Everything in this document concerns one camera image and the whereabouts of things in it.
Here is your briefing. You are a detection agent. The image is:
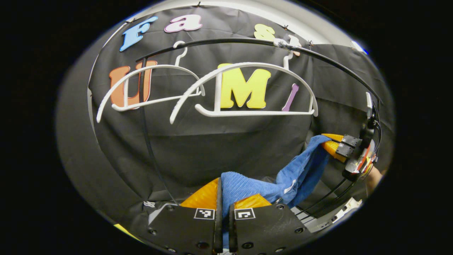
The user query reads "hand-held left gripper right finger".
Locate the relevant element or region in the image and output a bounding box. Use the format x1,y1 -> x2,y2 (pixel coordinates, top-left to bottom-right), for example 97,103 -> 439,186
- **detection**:
228,193 -> 312,255

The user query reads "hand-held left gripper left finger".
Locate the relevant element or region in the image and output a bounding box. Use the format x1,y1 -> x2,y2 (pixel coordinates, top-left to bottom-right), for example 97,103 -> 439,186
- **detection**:
140,177 -> 223,254

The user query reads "blue knit garment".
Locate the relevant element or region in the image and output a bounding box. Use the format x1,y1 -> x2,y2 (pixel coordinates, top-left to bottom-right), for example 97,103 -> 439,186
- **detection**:
221,135 -> 333,238

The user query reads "white clothes hanger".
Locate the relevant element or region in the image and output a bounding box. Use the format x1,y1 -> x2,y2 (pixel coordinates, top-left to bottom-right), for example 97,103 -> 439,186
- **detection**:
170,50 -> 319,125
96,41 -> 206,124

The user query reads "black clothes rack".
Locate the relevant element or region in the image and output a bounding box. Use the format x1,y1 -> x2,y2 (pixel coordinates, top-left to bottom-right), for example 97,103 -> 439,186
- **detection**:
136,38 -> 383,206

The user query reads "black cable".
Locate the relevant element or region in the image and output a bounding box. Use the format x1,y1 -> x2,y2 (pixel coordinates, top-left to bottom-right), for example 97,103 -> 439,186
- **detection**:
297,177 -> 356,217

